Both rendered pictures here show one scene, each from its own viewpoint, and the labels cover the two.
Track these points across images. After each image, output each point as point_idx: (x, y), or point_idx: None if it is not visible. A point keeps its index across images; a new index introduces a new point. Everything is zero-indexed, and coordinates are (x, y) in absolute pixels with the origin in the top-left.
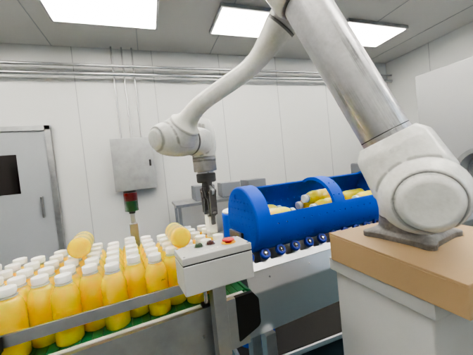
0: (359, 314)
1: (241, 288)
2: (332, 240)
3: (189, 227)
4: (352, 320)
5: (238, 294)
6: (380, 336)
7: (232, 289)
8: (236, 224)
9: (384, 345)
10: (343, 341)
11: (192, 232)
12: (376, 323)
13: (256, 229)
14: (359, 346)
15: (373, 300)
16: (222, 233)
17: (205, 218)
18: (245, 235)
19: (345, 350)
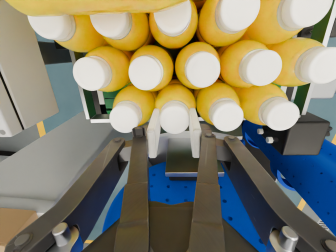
0: (48, 175)
1: (110, 106)
2: (7, 235)
3: (309, 76)
4: (63, 169)
5: (98, 96)
6: (33, 169)
7: (114, 95)
8: (226, 195)
9: (34, 165)
10: (89, 155)
11: (206, 62)
12: (28, 175)
13: (115, 199)
14: (69, 158)
15: (13, 189)
16: (123, 131)
17: (196, 124)
18: (177, 181)
19: (92, 151)
